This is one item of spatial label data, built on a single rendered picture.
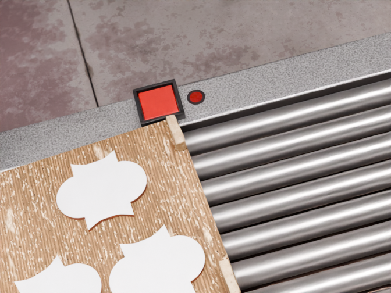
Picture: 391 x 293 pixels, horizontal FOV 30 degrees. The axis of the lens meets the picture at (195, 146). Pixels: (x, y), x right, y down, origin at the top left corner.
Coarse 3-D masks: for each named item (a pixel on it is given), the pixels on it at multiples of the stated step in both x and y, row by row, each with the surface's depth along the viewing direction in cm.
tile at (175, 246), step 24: (144, 240) 109; (168, 240) 108; (192, 240) 108; (120, 264) 107; (144, 264) 107; (168, 264) 106; (192, 264) 106; (120, 288) 105; (144, 288) 105; (168, 288) 104; (192, 288) 104
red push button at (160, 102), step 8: (160, 88) 126; (168, 88) 125; (144, 96) 125; (152, 96) 125; (160, 96) 125; (168, 96) 125; (144, 104) 124; (152, 104) 124; (160, 104) 124; (168, 104) 124; (176, 104) 124; (144, 112) 123; (152, 112) 123; (160, 112) 123; (168, 112) 123
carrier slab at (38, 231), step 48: (96, 144) 120; (144, 144) 119; (0, 192) 117; (48, 192) 116; (144, 192) 114; (192, 192) 113; (0, 240) 112; (48, 240) 111; (96, 240) 111; (0, 288) 108
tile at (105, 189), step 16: (112, 160) 117; (80, 176) 116; (96, 176) 116; (112, 176) 115; (128, 176) 115; (144, 176) 115; (64, 192) 115; (80, 192) 114; (96, 192) 114; (112, 192) 114; (128, 192) 114; (64, 208) 113; (80, 208) 113; (96, 208) 113; (112, 208) 112; (128, 208) 112; (96, 224) 112
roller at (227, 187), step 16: (352, 144) 117; (368, 144) 116; (384, 144) 116; (288, 160) 117; (304, 160) 116; (320, 160) 116; (336, 160) 116; (352, 160) 116; (368, 160) 117; (224, 176) 117; (240, 176) 116; (256, 176) 116; (272, 176) 116; (288, 176) 116; (304, 176) 116; (320, 176) 117; (208, 192) 115; (224, 192) 115; (240, 192) 116; (256, 192) 116
